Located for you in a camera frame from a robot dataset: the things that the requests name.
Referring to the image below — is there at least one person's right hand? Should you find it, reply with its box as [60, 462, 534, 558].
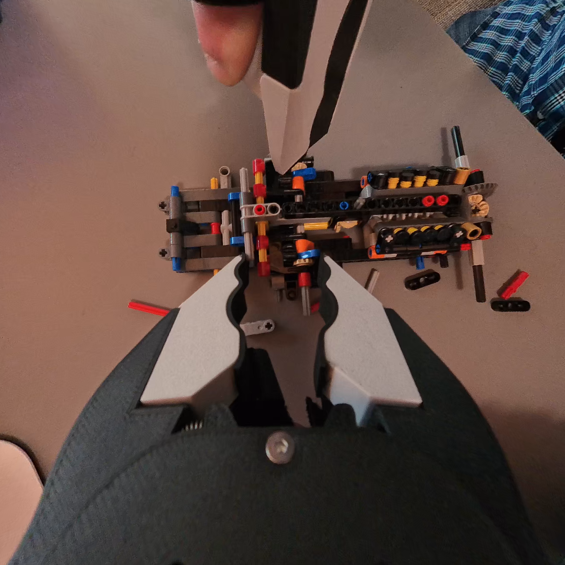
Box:
[192, 0, 265, 87]

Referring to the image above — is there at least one pale rounded object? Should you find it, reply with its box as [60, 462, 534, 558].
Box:
[0, 439, 45, 565]

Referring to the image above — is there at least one short red lego axle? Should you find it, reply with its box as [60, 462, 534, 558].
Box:
[497, 270, 530, 299]

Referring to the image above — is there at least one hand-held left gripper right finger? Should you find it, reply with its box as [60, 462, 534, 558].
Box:
[313, 254, 423, 428]

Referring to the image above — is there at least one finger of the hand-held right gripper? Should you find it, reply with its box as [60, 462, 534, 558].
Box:
[309, 0, 374, 152]
[260, 0, 351, 175]

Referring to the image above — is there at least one multicoloured lego technic chassis model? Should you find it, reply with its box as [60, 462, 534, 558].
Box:
[157, 125, 499, 317]

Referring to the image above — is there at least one blue plaid clothing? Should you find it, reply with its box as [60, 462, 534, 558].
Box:
[445, 0, 565, 156]

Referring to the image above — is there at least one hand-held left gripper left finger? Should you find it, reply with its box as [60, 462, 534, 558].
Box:
[140, 254, 248, 408]

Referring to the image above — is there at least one long red lego axle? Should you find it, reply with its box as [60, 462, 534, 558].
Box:
[127, 300, 171, 317]

